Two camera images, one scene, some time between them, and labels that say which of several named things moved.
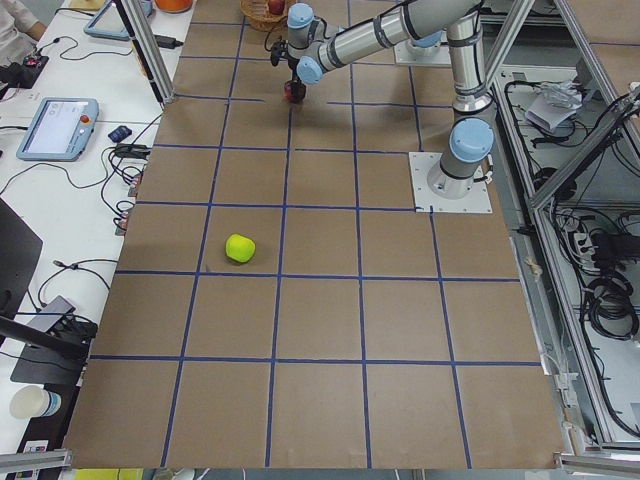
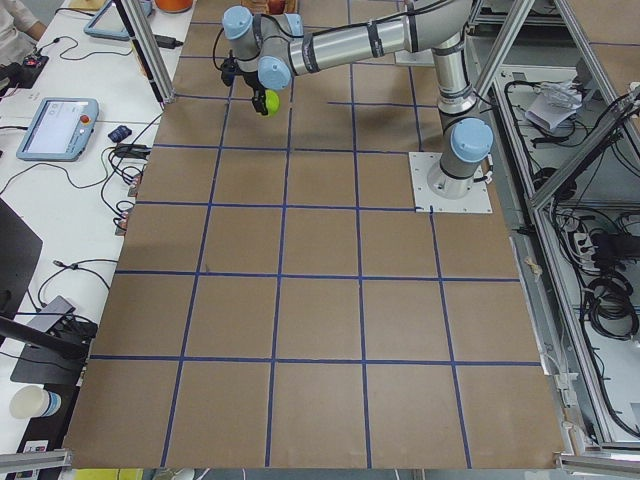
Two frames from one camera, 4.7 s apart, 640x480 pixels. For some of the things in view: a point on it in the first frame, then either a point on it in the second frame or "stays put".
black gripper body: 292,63 to 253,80
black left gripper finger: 298,88 to 259,99
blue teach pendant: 59,130 stays put
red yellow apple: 276,7 stays put
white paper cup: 29,402 stays put
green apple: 240,248 to 272,101
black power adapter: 167,42 stays put
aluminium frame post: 144,42 stays put
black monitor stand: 58,355 stays put
